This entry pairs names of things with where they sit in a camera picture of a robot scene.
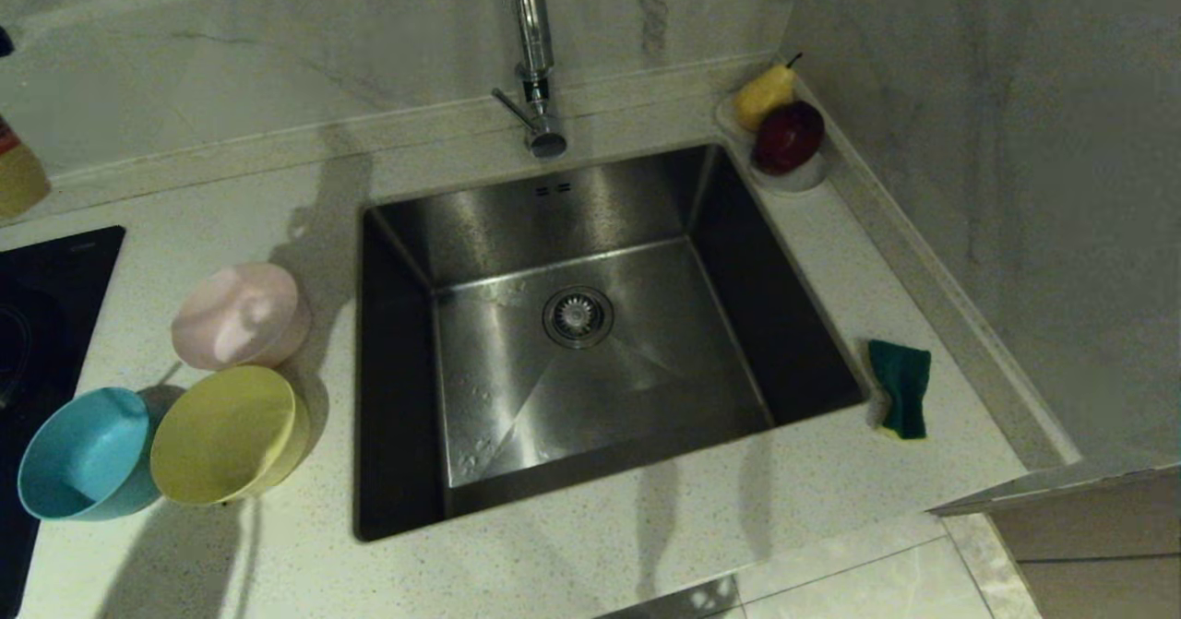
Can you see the green and yellow sponge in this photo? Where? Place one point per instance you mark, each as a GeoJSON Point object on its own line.
{"type": "Point", "coordinates": [901, 381]}

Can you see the round metal drain strainer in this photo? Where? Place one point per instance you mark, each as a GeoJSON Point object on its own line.
{"type": "Point", "coordinates": [578, 316]}

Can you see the stainless steel sink basin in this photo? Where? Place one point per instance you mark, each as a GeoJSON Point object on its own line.
{"type": "Point", "coordinates": [646, 213]}

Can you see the pink plastic bowl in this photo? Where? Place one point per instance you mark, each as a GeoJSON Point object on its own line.
{"type": "Point", "coordinates": [238, 319]}

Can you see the yellow pear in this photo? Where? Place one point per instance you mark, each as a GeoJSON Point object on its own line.
{"type": "Point", "coordinates": [761, 96]}

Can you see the orange white dish soap bottle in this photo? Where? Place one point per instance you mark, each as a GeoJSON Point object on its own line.
{"type": "Point", "coordinates": [18, 181]}

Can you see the black induction cooktop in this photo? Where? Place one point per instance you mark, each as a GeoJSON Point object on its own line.
{"type": "Point", "coordinates": [46, 324]}

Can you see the blue plastic bowl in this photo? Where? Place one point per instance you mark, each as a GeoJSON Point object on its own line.
{"type": "Point", "coordinates": [83, 458]}

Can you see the beige wooden cabinet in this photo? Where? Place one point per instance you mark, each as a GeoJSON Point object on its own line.
{"type": "Point", "coordinates": [1098, 545]}

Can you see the yellow plastic bowl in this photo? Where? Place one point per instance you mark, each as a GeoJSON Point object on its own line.
{"type": "Point", "coordinates": [221, 434]}

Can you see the small white fruit dish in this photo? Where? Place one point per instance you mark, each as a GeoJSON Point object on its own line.
{"type": "Point", "coordinates": [803, 181]}

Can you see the dark red apple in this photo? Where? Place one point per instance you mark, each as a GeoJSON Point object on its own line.
{"type": "Point", "coordinates": [787, 137]}

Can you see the chrome faucet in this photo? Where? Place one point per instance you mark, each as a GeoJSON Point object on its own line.
{"type": "Point", "coordinates": [533, 29]}

